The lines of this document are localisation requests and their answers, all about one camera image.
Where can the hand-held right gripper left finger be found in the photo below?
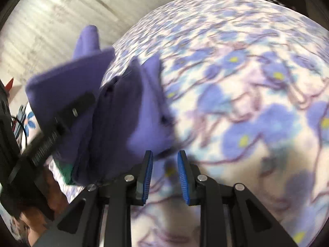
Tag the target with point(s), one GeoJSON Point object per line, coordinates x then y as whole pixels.
{"type": "Point", "coordinates": [147, 177]}

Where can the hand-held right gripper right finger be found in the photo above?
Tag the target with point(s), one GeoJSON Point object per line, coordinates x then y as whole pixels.
{"type": "Point", "coordinates": [183, 177]}

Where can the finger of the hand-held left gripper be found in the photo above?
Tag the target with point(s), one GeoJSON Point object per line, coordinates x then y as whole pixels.
{"type": "Point", "coordinates": [74, 112]}

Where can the purple sweater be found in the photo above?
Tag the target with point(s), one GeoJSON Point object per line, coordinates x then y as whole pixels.
{"type": "Point", "coordinates": [115, 113]}

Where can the person's left hand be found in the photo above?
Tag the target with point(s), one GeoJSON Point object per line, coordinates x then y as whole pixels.
{"type": "Point", "coordinates": [56, 195]}

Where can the green cloth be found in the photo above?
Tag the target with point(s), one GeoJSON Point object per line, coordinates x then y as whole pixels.
{"type": "Point", "coordinates": [65, 171]}

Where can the red object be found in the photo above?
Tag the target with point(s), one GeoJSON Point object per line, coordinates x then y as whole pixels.
{"type": "Point", "coordinates": [10, 84]}

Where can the blue floral bed sheet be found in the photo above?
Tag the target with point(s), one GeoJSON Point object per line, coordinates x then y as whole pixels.
{"type": "Point", "coordinates": [244, 82]}

